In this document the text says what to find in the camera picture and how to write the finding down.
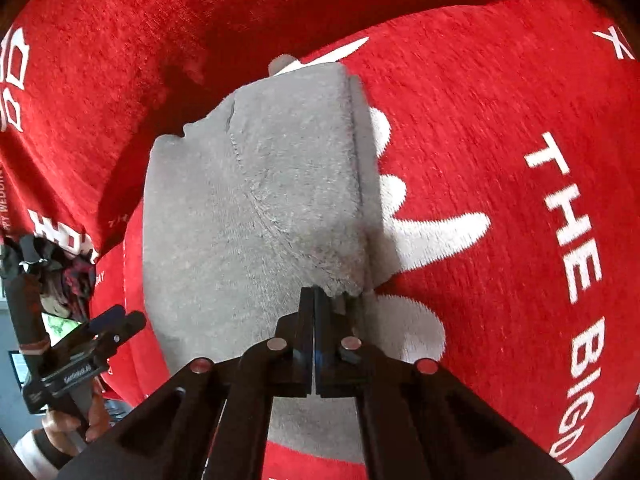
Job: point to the person's left hand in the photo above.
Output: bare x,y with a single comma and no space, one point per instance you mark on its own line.
96,412

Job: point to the dark cloth pile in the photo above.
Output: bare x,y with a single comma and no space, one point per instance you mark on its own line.
60,267

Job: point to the red printed blanket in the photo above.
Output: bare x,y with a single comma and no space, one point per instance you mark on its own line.
475,110

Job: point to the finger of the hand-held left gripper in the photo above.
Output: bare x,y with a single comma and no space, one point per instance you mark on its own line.
127,324
107,317

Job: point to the person's left forearm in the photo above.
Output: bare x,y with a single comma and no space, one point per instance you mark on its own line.
35,452

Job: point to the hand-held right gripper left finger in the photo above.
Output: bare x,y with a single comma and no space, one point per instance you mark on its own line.
306,320

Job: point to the grey t-shirt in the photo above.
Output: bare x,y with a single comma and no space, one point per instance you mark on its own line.
250,200

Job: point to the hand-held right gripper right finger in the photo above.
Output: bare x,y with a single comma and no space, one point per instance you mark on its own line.
324,325

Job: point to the green patterned item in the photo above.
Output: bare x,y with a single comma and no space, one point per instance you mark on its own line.
60,326

